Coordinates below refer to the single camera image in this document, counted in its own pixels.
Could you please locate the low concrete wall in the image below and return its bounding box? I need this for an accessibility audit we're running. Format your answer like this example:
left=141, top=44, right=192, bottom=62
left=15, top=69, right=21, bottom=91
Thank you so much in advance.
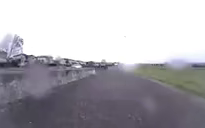
left=0, top=67, right=97, bottom=108

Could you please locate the green grass field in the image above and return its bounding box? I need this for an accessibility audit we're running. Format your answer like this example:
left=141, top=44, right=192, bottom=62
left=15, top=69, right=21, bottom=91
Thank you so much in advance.
left=133, top=65, right=205, bottom=103

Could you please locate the distant row of trees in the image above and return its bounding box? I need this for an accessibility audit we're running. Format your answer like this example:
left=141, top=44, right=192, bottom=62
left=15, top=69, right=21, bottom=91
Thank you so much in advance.
left=136, top=62, right=205, bottom=69

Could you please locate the row of buildings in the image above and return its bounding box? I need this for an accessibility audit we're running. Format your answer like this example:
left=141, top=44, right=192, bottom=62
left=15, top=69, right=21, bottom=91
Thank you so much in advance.
left=0, top=33, right=119, bottom=70

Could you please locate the dark asphalt path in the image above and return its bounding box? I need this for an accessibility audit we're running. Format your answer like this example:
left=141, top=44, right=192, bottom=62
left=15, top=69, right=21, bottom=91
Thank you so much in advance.
left=0, top=68, right=205, bottom=128

